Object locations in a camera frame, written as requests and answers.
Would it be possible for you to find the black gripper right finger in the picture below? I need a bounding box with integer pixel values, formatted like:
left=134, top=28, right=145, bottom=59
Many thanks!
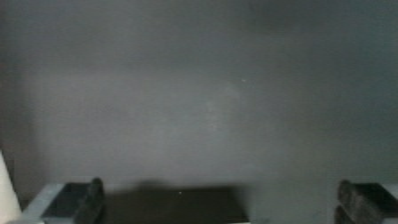
left=333, top=180, right=398, bottom=224

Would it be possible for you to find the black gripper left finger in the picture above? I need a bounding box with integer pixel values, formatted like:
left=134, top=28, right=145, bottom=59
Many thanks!
left=15, top=177, right=108, bottom=224

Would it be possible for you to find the white U-shaped boundary frame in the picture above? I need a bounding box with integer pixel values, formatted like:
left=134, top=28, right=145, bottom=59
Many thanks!
left=0, top=152, right=21, bottom=224

